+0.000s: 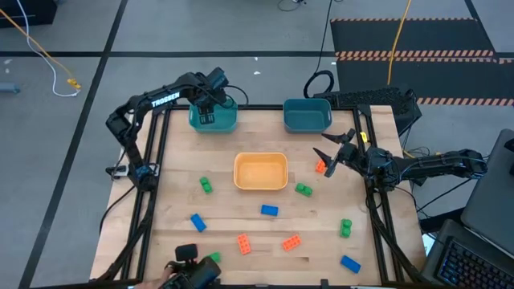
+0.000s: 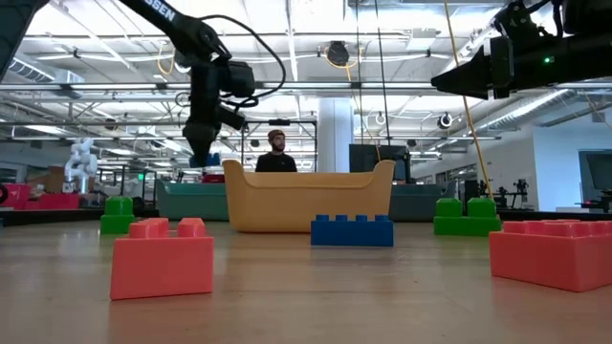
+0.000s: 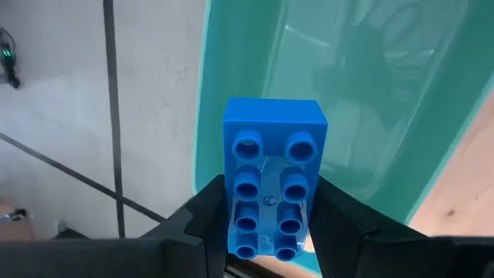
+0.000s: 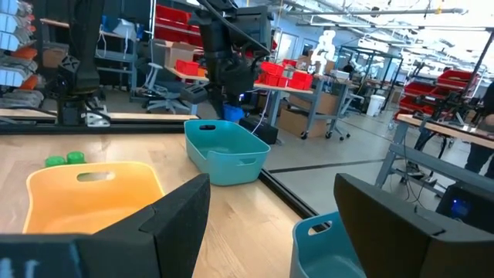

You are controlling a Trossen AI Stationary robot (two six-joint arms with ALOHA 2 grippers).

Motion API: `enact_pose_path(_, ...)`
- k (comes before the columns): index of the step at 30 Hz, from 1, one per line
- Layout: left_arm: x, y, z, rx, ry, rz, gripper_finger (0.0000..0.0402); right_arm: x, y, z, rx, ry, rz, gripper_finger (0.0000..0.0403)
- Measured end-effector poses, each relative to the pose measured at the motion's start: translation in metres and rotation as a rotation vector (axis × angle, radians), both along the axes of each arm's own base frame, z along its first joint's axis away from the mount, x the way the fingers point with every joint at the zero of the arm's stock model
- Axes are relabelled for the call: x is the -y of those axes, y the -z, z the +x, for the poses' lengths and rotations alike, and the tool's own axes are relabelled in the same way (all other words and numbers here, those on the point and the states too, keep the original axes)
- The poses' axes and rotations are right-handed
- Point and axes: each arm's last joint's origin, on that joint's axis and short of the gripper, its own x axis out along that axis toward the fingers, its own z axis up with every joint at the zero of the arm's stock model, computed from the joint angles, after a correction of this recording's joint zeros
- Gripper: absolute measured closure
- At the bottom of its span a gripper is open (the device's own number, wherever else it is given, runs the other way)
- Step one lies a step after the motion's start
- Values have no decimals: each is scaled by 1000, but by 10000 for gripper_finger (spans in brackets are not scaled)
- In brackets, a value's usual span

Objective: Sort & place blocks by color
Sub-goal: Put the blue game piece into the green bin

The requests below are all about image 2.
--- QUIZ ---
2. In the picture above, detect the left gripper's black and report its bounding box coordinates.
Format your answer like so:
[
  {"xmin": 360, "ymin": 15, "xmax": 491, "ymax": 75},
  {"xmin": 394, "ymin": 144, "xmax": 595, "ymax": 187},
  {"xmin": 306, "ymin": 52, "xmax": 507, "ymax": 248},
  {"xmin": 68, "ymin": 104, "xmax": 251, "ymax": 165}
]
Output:
[{"xmin": 183, "ymin": 56, "xmax": 248, "ymax": 169}]

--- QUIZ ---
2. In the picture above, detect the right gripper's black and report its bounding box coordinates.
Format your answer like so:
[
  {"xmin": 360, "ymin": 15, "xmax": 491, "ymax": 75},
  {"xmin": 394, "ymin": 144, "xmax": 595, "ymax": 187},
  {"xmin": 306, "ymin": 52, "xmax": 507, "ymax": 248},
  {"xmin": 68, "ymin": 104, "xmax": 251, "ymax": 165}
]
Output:
[{"xmin": 430, "ymin": 32, "xmax": 612, "ymax": 101}]

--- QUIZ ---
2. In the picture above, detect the tiny blue toy block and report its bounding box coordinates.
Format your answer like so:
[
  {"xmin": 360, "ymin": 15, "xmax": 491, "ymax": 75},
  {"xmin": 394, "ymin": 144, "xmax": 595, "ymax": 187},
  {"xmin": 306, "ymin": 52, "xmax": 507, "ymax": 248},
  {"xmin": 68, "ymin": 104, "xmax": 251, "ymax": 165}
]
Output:
[{"xmin": 193, "ymin": 152, "xmax": 222, "ymax": 169}]

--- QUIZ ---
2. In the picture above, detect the small green toy block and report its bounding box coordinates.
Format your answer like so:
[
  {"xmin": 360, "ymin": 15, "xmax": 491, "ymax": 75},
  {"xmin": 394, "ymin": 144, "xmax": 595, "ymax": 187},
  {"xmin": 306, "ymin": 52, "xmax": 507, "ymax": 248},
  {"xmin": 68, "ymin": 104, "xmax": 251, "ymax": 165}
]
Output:
[{"xmin": 99, "ymin": 196, "xmax": 137, "ymax": 236}]

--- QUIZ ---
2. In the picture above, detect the small orange toy block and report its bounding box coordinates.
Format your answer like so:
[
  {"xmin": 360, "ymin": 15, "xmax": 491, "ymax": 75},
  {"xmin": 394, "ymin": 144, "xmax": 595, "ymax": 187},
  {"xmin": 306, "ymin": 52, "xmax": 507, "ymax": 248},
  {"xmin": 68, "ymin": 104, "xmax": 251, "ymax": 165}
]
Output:
[{"xmin": 109, "ymin": 217, "xmax": 215, "ymax": 302}]

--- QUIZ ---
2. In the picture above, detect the wide green toy block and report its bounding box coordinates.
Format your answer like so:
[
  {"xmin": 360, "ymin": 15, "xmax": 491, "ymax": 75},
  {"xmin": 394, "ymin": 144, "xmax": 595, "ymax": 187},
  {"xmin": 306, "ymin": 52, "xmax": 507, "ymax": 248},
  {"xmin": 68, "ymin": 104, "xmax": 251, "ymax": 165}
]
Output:
[{"xmin": 433, "ymin": 197, "xmax": 503, "ymax": 237}]

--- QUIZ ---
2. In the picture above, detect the long blue toy block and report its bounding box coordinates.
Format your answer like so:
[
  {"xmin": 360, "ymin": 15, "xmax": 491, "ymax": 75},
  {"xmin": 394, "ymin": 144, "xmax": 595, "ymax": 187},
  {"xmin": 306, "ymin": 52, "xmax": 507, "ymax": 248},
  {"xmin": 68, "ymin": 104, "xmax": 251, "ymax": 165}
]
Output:
[{"xmin": 310, "ymin": 213, "xmax": 395, "ymax": 248}]

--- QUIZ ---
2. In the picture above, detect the large orange toy block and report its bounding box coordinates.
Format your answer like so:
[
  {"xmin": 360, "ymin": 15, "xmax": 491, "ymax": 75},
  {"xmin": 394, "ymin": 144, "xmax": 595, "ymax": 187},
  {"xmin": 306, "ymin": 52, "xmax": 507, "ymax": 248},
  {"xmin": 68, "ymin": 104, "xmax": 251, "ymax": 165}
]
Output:
[{"xmin": 489, "ymin": 219, "xmax": 612, "ymax": 293}]

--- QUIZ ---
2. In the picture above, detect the teal plastic bin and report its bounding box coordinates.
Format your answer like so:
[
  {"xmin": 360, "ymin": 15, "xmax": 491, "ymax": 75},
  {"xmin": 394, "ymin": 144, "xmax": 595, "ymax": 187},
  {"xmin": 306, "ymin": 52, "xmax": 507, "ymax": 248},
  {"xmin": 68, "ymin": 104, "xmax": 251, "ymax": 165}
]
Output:
[{"xmin": 155, "ymin": 179, "xmax": 230, "ymax": 222}]

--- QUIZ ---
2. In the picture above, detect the person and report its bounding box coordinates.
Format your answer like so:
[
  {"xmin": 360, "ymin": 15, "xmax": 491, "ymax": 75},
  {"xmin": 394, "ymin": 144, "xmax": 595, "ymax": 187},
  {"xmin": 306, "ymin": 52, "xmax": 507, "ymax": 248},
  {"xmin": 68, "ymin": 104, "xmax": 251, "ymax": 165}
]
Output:
[{"xmin": 254, "ymin": 128, "xmax": 298, "ymax": 174}]

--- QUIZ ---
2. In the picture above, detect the black cabinet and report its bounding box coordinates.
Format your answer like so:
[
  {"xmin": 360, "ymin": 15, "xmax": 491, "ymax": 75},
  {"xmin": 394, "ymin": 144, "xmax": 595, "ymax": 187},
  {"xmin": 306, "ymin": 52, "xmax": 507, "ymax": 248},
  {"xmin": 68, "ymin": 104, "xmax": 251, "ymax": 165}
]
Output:
[{"xmin": 463, "ymin": 179, "xmax": 480, "ymax": 212}]

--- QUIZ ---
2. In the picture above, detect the black equipment rig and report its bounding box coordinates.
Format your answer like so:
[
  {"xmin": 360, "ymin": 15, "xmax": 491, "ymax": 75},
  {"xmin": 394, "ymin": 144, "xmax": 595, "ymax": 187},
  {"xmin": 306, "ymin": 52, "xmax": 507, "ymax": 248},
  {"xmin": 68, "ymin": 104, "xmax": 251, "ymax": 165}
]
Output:
[{"xmin": 477, "ymin": 178, "xmax": 531, "ymax": 212}]

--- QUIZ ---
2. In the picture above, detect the yellow plastic bin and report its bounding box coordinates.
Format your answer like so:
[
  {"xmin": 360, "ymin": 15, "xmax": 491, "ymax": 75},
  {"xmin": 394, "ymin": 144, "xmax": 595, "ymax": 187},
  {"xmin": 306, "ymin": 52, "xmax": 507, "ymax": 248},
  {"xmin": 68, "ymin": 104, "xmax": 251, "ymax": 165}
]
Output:
[{"xmin": 222, "ymin": 159, "xmax": 397, "ymax": 234}]

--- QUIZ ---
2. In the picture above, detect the black computer monitor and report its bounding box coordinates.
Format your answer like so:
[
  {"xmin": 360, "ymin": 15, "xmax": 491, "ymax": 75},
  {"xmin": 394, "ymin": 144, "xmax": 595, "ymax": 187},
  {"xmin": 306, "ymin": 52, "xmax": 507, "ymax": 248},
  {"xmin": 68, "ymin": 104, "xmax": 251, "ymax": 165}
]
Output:
[{"xmin": 348, "ymin": 143, "xmax": 411, "ymax": 184}]

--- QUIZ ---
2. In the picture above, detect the blue-grey plastic bin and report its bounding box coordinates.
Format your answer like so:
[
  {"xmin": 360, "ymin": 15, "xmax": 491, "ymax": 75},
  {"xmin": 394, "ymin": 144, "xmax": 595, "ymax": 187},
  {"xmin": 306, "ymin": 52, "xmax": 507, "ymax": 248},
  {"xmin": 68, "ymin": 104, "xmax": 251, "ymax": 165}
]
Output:
[{"xmin": 388, "ymin": 180, "xmax": 458, "ymax": 223}]

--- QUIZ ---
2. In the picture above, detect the white building column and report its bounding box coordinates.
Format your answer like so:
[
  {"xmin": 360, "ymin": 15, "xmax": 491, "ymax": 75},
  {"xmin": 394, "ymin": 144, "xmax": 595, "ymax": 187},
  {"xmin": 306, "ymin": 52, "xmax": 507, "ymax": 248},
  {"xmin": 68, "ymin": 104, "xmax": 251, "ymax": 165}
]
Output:
[{"xmin": 317, "ymin": 97, "xmax": 356, "ymax": 174}]

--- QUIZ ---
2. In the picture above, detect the brown cardboard box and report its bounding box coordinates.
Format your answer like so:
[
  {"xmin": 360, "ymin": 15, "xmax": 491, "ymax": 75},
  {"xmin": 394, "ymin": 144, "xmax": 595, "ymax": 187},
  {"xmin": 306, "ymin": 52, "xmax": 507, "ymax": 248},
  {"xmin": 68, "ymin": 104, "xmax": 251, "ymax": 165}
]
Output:
[{"xmin": 27, "ymin": 165, "xmax": 66, "ymax": 195}]

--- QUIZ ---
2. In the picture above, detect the red storage crate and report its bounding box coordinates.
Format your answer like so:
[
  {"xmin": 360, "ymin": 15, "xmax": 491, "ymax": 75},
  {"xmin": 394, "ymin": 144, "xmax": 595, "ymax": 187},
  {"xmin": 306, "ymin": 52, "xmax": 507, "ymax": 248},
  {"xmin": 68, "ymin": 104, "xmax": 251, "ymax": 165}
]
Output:
[{"xmin": 23, "ymin": 192, "xmax": 81, "ymax": 211}]

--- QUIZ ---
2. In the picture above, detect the black equipment stand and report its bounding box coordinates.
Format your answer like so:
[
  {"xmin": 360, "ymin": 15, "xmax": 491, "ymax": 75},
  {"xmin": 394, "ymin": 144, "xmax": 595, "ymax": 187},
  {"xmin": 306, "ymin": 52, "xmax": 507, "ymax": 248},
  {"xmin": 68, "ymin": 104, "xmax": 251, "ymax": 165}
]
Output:
[{"xmin": 575, "ymin": 188, "xmax": 612, "ymax": 214}]

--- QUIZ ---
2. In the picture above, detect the red bulky object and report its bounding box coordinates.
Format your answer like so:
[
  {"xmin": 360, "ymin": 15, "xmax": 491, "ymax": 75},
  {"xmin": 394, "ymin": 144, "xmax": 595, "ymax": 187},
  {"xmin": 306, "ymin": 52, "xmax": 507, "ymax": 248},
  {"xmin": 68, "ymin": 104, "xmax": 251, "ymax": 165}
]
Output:
[{"xmin": 0, "ymin": 183, "xmax": 33, "ymax": 210}]

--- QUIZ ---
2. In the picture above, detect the yellow hanging cable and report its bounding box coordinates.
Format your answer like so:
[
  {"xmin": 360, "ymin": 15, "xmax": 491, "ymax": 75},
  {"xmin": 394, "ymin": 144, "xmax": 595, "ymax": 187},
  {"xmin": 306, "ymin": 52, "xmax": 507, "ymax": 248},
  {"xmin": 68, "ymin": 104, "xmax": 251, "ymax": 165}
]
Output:
[{"xmin": 443, "ymin": 0, "xmax": 496, "ymax": 202}]

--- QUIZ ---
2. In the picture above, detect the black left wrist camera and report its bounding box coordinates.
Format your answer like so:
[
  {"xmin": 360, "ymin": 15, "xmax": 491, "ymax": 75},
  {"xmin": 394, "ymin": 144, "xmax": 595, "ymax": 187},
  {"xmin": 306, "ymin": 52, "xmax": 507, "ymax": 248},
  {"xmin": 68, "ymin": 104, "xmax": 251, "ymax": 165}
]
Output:
[{"xmin": 228, "ymin": 60, "xmax": 257, "ymax": 99}]

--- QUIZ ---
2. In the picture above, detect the black metal frame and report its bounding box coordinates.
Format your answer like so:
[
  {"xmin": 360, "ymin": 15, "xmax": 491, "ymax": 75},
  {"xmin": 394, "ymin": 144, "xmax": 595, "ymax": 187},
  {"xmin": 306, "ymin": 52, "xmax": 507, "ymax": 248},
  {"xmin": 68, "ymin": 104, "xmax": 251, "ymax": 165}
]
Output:
[{"xmin": 240, "ymin": 118, "xmax": 319, "ymax": 173}]

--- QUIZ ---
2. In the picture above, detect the thin black hanging cable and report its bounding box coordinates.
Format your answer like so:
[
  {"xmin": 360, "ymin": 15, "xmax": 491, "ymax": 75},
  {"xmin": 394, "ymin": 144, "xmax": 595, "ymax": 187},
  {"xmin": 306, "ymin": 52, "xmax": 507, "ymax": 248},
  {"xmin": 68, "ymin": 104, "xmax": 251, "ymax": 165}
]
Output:
[
  {"xmin": 354, "ymin": 0, "xmax": 363, "ymax": 145},
  {"xmin": 373, "ymin": 0, "xmax": 392, "ymax": 146}
]

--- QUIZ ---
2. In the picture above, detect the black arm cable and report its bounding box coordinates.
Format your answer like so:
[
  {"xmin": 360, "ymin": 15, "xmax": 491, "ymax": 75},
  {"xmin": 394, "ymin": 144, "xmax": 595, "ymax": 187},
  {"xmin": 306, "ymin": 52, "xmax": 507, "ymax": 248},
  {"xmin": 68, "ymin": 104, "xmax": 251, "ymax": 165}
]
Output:
[{"xmin": 198, "ymin": 13, "xmax": 288, "ymax": 109}]

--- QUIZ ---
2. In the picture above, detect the black ceiling cord reel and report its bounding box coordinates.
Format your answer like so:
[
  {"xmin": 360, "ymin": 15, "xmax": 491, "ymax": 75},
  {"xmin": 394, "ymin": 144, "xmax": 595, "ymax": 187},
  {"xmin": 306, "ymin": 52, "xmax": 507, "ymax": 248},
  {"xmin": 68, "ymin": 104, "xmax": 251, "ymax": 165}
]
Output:
[{"xmin": 326, "ymin": 40, "xmax": 351, "ymax": 68}]

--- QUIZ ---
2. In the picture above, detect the black table edge rail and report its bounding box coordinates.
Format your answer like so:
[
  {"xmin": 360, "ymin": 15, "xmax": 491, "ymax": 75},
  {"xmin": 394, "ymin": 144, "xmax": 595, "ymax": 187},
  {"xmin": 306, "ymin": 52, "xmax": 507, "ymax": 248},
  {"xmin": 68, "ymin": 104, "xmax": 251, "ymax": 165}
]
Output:
[
  {"xmin": 0, "ymin": 207, "xmax": 160, "ymax": 227},
  {"xmin": 496, "ymin": 209, "xmax": 612, "ymax": 224}
]

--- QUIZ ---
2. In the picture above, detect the dark wall screen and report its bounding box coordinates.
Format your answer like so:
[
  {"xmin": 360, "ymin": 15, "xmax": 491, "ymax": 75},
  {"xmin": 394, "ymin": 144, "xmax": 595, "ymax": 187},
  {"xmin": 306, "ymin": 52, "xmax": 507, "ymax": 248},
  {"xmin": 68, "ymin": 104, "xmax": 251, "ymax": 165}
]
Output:
[{"xmin": 578, "ymin": 149, "xmax": 612, "ymax": 192}]

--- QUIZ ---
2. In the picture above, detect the silver ventilation duct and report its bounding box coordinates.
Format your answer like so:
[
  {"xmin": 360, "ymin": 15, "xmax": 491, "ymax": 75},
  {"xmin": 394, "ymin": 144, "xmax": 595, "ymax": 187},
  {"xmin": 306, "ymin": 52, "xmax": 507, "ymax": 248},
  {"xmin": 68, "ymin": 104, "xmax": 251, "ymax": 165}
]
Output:
[{"xmin": 5, "ymin": 50, "xmax": 85, "ymax": 86}]

